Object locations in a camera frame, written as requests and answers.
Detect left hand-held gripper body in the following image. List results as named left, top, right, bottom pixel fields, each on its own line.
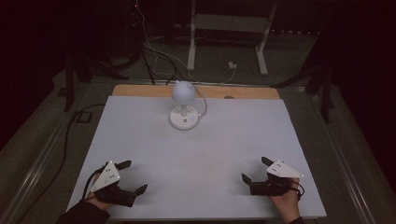
left=90, top=161, right=137, bottom=208

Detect white lamp cable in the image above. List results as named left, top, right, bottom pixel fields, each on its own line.
left=194, top=86, right=208, bottom=119

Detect person's left hand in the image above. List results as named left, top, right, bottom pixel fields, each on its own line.
left=85, top=192, right=115, bottom=212

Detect white round desk lamp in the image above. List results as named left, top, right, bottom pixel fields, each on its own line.
left=168, top=79, right=201, bottom=132

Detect long black floor cable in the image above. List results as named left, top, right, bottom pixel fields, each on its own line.
left=15, top=103, right=106, bottom=224

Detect black stand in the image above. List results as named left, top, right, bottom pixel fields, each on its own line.
left=64, top=55, right=131, bottom=113
left=270, top=36, right=336, bottom=124

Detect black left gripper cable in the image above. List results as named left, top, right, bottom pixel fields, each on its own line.
left=81, top=166, right=106, bottom=201

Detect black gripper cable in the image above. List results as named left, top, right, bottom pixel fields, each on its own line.
left=288, top=180, right=305, bottom=201
left=81, top=166, right=106, bottom=201

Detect white power strip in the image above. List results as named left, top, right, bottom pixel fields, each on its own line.
left=270, top=29, right=320, bottom=36

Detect person's right hand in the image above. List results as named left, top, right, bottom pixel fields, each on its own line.
left=269, top=182, right=303, bottom=224

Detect black floor cables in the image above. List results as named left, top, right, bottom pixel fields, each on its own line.
left=139, top=46, right=182, bottom=86

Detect white metal stand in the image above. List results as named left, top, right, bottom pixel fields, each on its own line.
left=186, top=0, right=278, bottom=77

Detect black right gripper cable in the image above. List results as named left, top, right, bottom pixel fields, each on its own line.
left=288, top=180, right=305, bottom=201

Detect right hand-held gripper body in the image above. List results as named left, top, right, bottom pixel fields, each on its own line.
left=249, top=159, right=304, bottom=197

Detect white floor cable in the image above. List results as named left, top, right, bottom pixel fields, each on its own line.
left=135, top=2, right=237, bottom=85

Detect black floor box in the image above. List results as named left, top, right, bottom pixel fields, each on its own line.
left=75, top=110, right=93, bottom=124

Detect white table mat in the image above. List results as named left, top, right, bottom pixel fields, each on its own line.
left=65, top=94, right=328, bottom=220

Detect metal floor rail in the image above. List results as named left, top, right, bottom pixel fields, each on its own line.
left=0, top=80, right=94, bottom=224
left=311, top=92, right=378, bottom=224

